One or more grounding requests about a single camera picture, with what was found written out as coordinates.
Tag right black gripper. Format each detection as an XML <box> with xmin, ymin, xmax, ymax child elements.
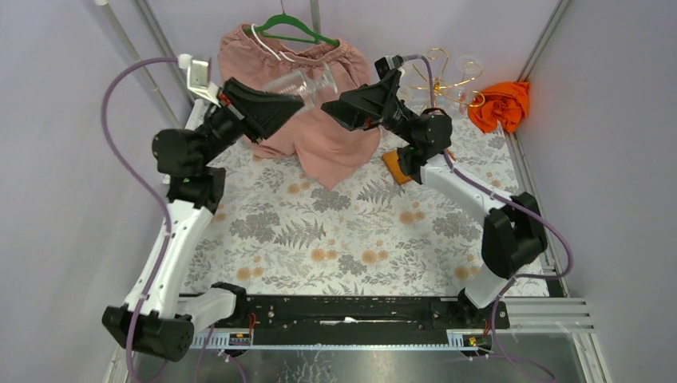
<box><xmin>319</xmin><ymin>69</ymin><xmax>417</xmax><ymax>147</ymax></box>

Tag ribbed clear wine glass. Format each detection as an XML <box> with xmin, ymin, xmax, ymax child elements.
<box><xmin>263</xmin><ymin>64</ymin><xmax>339</xmax><ymax>112</ymax></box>

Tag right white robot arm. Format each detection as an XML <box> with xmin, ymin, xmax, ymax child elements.
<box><xmin>321</xmin><ymin>69</ymin><xmax>548</xmax><ymax>329</ymax></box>

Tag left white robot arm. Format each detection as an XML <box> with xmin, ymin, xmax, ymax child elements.
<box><xmin>102</xmin><ymin>79</ymin><xmax>306</xmax><ymax>361</ymax></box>

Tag wooden rack base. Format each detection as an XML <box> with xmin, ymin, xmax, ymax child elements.
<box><xmin>381</xmin><ymin>150</ymin><xmax>413</xmax><ymax>185</ymax></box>

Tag back clear wine glass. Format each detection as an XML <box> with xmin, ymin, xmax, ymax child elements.
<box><xmin>456</xmin><ymin>55</ymin><xmax>483</xmax><ymax>105</ymax></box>

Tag pink shorts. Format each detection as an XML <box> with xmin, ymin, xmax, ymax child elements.
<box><xmin>217</xmin><ymin>24</ymin><xmax>381</xmax><ymax>189</ymax></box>

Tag green clothes hanger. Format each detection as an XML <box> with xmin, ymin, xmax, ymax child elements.
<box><xmin>249</xmin><ymin>13</ymin><xmax>340</xmax><ymax>47</ymax></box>

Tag floral tablecloth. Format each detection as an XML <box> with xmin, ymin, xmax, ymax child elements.
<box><xmin>180</xmin><ymin>103</ymin><xmax>551</xmax><ymax>297</ymax></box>

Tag orange cloth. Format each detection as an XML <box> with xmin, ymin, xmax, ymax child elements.
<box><xmin>468</xmin><ymin>81</ymin><xmax>531</xmax><ymax>133</ymax></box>

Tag gold wire glass rack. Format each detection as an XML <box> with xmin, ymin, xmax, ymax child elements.
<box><xmin>403</xmin><ymin>47</ymin><xmax>484</xmax><ymax>113</ymax></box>

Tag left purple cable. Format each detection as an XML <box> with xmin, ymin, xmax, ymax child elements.
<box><xmin>100</xmin><ymin>57</ymin><xmax>181</xmax><ymax>383</ymax></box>

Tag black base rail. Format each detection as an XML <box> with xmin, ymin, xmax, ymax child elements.
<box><xmin>198</xmin><ymin>293</ymin><xmax>512</xmax><ymax>347</ymax></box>

